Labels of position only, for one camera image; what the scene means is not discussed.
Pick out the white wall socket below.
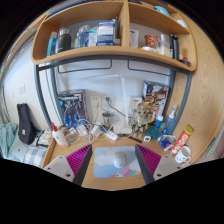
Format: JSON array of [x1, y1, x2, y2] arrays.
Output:
[[89, 95, 103, 108], [101, 94, 116, 108]]

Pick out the wooden shelf unit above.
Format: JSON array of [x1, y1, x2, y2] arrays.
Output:
[[30, 0, 198, 73]]

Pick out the black bag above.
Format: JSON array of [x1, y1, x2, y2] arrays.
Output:
[[16, 102, 36, 146]]

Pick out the black ruler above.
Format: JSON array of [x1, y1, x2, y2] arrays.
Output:
[[128, 134, 144, 144]]

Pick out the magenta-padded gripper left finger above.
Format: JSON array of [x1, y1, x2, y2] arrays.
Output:
[[43, 143, 94, 187]]

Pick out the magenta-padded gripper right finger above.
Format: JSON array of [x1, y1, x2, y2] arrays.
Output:
[[134, 143, 184, 185]]

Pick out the beige robot figure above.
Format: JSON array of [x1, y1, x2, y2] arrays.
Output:
[[132, 102, 149, 139]]

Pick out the colourful printed box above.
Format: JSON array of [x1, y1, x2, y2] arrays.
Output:
[[141, 80, 170, 124]]

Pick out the white power strip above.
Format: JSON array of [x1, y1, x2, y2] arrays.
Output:
[[105, 130, 119, 141]]

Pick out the blue robot print box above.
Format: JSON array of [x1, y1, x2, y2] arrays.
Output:
[[57, 89, 88, 129]]

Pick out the teal blanket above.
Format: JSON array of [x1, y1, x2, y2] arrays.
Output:
[[0, 122, 19, 159]]

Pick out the metal cup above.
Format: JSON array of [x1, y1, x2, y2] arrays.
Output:
[[102, 111, 115, 129]]

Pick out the white red-capped pump bottle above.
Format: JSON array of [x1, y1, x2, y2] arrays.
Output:
[[50, 122, 69, 148]]

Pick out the red chips can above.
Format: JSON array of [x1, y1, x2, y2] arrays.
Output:
[[170, 125, 194, 156]]

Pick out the white desk lamp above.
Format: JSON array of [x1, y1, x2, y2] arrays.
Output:
[[79, 73, 134, 135]]

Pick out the plaid pillow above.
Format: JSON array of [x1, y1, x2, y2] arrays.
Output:
[[22, 144, 48, 169]]

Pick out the blue spray bottle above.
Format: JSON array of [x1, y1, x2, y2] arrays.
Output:
[[163, 104, 178, 136]]

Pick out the pastel cloud print mouse pad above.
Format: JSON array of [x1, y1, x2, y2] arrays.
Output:
[[92, 145, 143, 179]]

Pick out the white mug with drawn face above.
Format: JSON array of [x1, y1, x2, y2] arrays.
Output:
[[174, 145, 193, 164]]

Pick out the teal round container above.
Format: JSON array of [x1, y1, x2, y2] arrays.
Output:
[[145, 125, 162, 140]]

